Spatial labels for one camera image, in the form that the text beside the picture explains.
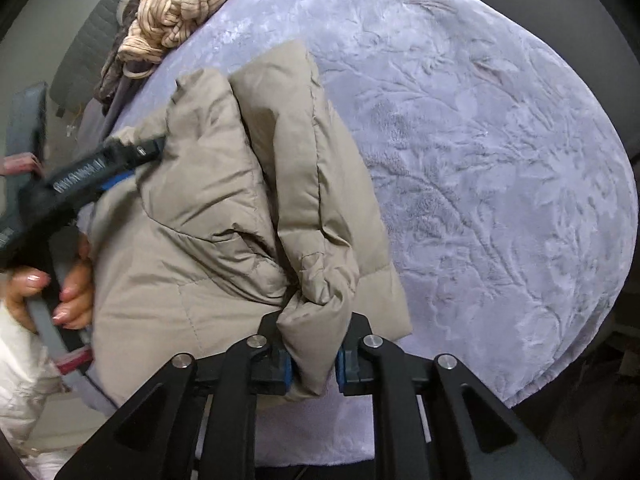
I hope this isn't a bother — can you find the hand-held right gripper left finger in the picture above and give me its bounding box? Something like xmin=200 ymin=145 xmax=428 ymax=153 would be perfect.
xmin=54 ymin=310 xmax=293 ymax=480

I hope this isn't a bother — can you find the grey quilted headboard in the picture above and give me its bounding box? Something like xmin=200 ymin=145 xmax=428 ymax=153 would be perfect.
xmin=50 ymin=0 xmax=132 ymax=113

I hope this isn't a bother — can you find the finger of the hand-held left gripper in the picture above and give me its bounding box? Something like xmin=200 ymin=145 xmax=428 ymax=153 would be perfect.
xmin=97 ymin=135 xmax=166 ymax=193

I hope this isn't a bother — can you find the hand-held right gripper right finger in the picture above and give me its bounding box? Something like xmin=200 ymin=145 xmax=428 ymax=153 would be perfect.
xmin=336 ymin=312 xmax=576 ymax=480

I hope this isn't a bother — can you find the person's left hand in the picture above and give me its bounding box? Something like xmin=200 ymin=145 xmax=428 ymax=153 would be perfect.
xmin=0 ymin=236 xmax=96 ymax=334

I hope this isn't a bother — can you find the beige puffer jacket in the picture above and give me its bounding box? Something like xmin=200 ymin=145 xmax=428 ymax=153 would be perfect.
xmin=90 ymin=40 xmax=413 ymax=408

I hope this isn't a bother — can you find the lavender plush blanket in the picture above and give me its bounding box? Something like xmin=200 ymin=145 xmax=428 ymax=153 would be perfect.
xmin=80 ymin=0 xmax=638 ymax=466

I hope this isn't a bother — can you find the cream striped garment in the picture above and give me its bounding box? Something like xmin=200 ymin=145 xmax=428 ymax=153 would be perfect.
xmin=116 ymin=0 xmax=281 ymax=78

